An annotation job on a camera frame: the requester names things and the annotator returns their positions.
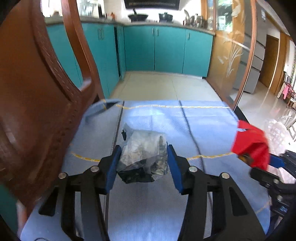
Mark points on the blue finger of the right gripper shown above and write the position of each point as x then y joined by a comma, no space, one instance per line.
280,192
276,161

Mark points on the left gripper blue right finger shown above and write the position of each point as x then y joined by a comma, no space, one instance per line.
232,217

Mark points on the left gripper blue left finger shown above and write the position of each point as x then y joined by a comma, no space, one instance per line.
58,205

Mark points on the red wrapper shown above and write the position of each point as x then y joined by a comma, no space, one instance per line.
251,146

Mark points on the clear bag dark scraps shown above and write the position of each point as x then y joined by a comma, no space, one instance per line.
144,157

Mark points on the carved wooden chair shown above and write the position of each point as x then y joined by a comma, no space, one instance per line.
40,106

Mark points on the grey refrigerator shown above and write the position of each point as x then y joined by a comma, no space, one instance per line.
259,51

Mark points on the brown interior door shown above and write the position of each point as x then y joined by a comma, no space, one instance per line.
271,54

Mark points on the teal lower cabinets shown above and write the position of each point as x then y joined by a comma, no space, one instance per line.
117,49

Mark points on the glass sliding door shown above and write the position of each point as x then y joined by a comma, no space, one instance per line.
234,25

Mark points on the steel pots on counter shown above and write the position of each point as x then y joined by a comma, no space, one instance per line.
195,21

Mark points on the brown sauce bottle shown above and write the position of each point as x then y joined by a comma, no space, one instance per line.
112,16

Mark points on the black wok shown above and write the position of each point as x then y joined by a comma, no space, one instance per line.
135,17

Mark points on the white dish rack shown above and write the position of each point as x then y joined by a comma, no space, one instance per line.
88,8

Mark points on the black cooking pot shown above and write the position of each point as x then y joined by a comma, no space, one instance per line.
165,17

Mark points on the black range hood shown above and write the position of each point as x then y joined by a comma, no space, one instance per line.
158,4

